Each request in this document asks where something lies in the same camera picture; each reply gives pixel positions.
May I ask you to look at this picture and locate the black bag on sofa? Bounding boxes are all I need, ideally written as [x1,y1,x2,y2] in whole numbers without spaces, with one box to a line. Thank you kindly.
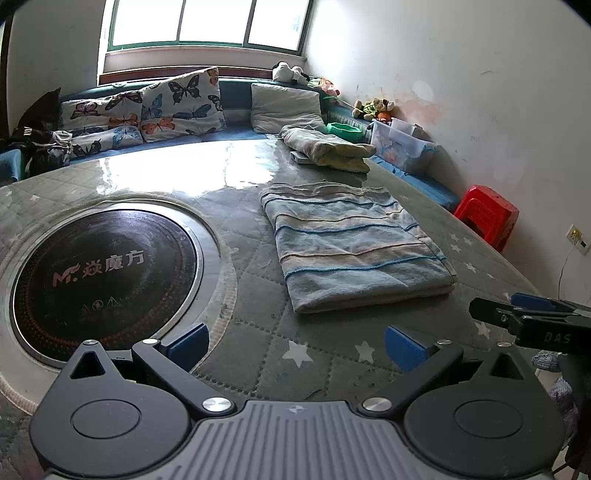
[9,88,73,178]

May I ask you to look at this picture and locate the long butterfly cushion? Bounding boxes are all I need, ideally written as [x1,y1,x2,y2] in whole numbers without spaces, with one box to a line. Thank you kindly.
[60,90,143,159]

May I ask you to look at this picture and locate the red plastic stool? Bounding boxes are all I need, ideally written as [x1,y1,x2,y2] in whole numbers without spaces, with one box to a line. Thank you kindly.
[454,185,520,253]

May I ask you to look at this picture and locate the window with green frame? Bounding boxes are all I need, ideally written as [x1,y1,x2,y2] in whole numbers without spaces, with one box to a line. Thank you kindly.
[108,0,312,54]

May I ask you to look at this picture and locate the clear plastic storage box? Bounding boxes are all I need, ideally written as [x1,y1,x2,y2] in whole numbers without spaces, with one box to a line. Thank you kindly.
[370,119,439,175]

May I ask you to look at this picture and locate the white plush toy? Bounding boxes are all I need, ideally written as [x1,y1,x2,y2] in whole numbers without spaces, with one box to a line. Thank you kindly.
[271,61,310,86]

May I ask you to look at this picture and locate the grey white pillow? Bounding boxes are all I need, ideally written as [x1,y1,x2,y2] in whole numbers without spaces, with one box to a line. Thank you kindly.
[250,83,325,134]

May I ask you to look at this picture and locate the white wall socket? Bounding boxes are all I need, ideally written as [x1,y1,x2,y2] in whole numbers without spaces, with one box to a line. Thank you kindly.
[566,224,590,255]

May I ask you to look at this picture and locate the large butterfly pillow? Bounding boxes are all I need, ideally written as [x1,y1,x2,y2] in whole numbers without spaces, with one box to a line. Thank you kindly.
[138,67,226,143]

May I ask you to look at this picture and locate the round black induction cooktop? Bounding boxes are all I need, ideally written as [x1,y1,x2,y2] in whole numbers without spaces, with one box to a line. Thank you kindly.
[10,207,204,367]

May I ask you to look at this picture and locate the blue corner sofa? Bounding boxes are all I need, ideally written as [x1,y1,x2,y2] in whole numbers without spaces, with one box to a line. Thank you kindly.
[0,75,463,213]

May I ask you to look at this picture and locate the folded yellow grey blanket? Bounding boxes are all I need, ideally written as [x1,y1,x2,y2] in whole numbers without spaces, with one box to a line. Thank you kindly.
[279,126,377,173]

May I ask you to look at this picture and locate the green plastic bowl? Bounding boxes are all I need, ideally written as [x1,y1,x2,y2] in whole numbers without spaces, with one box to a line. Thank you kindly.
[325,122,365,143]

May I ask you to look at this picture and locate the blue beige striped shirt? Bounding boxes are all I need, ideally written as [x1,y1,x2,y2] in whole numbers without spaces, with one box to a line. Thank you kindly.
[259,182,457,314]

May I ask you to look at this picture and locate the colourful plush toys pile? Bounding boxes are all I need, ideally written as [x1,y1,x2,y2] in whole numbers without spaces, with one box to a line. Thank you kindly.
[352,98,396,124]

